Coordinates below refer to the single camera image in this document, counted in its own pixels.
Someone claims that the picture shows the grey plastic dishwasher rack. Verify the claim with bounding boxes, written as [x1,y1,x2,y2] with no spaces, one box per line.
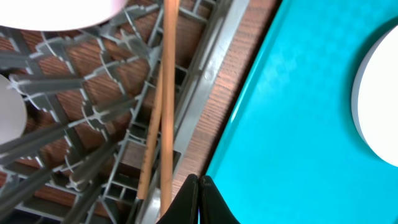
[0,0,251,224]

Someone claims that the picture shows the large white round plate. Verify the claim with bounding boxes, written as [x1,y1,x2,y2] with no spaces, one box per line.
[351,26,397,166]

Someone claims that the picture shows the teal plastic serving tray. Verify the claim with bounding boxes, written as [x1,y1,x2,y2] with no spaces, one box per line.
[207,0,397,223]

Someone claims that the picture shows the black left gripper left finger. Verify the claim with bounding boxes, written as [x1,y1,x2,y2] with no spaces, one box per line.
[157,174,199,224]

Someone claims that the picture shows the wooden chopstick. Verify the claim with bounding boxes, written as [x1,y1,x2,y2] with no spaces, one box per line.
[137,62,163,200]
[160,0,180,216]

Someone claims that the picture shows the white small cup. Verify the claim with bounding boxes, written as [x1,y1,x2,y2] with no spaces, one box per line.
[0,75,27,144]

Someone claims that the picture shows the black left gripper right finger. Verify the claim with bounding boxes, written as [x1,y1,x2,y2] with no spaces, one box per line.
[199,175,239,224]

